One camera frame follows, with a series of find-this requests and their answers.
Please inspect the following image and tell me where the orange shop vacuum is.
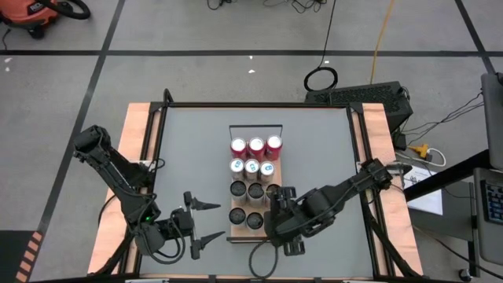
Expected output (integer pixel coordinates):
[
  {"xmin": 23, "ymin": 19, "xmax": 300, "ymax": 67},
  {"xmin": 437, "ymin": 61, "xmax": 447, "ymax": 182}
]
[{"xmin": 0, "ymin": 0, "xmax": 92, "ymax": 40}]

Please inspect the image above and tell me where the black stand beam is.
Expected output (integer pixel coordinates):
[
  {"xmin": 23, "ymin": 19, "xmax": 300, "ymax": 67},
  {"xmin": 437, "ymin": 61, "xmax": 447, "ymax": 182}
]
[{"xmin": 404, "ymin": 149, "xmax": 492, "ymax": 201}]

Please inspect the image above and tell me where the silver blue Red Bull can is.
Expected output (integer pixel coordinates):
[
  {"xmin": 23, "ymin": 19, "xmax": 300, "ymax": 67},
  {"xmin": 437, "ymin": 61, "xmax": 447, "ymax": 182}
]
[
  {"xmin": 229, "ymin": 156, "xmax": 245, "ymax": 182},
  {"xmin": 259, "ymin": 160, "xmax": 276, "ymax": 184},
  {"xmin": 244, "ymin": 158, "xmax": 260, "ymax": 183}
]

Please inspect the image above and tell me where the black hanging cord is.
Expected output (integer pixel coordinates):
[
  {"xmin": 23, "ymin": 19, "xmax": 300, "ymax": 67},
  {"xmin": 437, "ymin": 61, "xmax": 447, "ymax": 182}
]
[{"xmin": 303, "ymin": 0, "xmax": 340, "ymax": 93}]

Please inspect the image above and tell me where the white paper sheet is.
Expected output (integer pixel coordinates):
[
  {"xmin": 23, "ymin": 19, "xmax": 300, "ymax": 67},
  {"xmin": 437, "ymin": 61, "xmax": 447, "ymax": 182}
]
[{"xmin": 404, "ymin": 164, "xmax": 444, "ymax": 215}]

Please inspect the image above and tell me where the black keyboard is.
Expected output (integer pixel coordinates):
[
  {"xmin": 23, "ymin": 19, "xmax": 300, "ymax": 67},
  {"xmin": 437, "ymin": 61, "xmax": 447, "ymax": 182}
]
[{"xmin": 481, "ymin": 179, "xmax": 503, "ymax": 225}]

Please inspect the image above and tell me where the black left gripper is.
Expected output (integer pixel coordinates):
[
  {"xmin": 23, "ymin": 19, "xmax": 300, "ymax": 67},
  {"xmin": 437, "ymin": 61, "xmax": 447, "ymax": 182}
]
[{"xmin": 168, "ymin": 191, "xmax": 227, "ymax": 260}]

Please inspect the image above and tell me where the grey monitor panel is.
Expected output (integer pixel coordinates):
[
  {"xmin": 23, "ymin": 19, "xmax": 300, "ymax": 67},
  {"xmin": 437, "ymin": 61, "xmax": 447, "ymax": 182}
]
[{"xmin": 481, "ymin": 72, "xmax": 503, "ymax": 158}]

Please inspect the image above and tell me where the black computer case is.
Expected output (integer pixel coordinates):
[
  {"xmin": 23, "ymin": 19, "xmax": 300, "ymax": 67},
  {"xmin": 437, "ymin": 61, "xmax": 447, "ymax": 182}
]
[{"xmin": 304, "ymin": 80, "xmax": 414, "ymax": 133}]

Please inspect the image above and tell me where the yellow hanging cord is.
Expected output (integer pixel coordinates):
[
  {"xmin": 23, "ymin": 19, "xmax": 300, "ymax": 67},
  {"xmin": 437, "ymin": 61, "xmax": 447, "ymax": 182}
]
[{"xmin": 369, "ymin": 0, "xmax": 396, "ymax": 86}]

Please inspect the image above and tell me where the wooden tray board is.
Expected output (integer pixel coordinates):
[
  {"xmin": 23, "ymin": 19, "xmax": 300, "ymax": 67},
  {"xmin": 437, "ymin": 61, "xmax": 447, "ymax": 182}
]
[{"xmin": 226, "ymin": 123, "xmax": 292, "ymax": 244}]

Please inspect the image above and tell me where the black aluminium table frame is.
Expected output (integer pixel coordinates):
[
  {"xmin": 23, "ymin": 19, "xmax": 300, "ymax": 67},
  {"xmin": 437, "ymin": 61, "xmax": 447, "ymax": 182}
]
[{"xmin": 88, "ymin": 88, "xmax": 425, "ymax": 283}]

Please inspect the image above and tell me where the white Celsius can black lid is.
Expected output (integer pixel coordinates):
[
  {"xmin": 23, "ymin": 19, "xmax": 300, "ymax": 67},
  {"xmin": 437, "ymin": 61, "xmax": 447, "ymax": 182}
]
[
  {"xmin": 228, "ymin": 207, "xmax": 247, "ymax": 228},
  {"xmin": 265, "ymin": 183, "xmax": 281, "ymax": 206},
  {"xmin": 247, "ymin": 182, "xmax": 266, "ymax": 208},
  {"xmin": 245, "ymin": 211, "xmax": 265, "ymax": 231},
  {"xmin": 229, "ymin": 180, "xmax": 248, "ymax": 206}
]

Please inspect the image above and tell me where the white power cable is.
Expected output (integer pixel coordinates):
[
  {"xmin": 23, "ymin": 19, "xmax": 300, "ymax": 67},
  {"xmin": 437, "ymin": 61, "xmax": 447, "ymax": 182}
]
[{"xmin": 395, "ymin": 147, "xmax": 448, "ymax": 168}]

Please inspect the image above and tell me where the red orange Fanta can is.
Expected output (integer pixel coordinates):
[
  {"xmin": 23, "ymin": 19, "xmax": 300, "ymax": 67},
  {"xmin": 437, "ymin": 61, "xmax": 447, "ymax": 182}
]
[
  {"xmin": 265, "ymin": 134, "xmax": 284, "ymax": 161},
  {"xmin": 229, "ymin": 136, "xmax": 248, "ymax": 160},
  {"xmin": 247, "ymin": 136, "xmax": 266, "ymax": 162}
]

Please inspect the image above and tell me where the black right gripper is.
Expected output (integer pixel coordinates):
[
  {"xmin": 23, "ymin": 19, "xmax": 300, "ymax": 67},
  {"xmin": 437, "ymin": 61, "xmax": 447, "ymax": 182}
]
[{"xmin": 262, "ymin": 186, "xmax": 311, "ymax": 257}]

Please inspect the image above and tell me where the yellow power plug adapter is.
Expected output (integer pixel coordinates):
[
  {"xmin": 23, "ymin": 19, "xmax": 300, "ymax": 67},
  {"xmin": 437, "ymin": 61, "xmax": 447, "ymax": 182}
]
[{"xmin": 408, "ymin": 143, "xmax": 431, "ymax": 158}]

